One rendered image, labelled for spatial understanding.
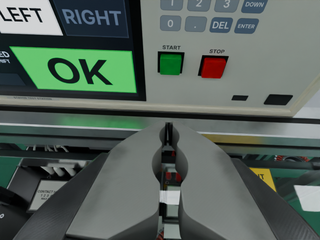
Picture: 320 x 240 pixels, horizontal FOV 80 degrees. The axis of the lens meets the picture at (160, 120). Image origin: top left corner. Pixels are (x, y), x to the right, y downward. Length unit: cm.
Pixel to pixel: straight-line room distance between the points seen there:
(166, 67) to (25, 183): 55
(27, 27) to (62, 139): 13
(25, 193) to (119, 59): 52
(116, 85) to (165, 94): 5
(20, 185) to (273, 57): 62
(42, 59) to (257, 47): 19
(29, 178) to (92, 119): 44
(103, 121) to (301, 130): 22
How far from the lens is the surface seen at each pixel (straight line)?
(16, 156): 34
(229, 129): 22
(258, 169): 27
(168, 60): 17
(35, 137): 28
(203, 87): 20
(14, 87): 26
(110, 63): 19
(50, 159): 31
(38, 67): 22
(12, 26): 20
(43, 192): 44
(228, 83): 20
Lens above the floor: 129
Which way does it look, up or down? 54 degrees down
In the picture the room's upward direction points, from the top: 1 degrees clockwise
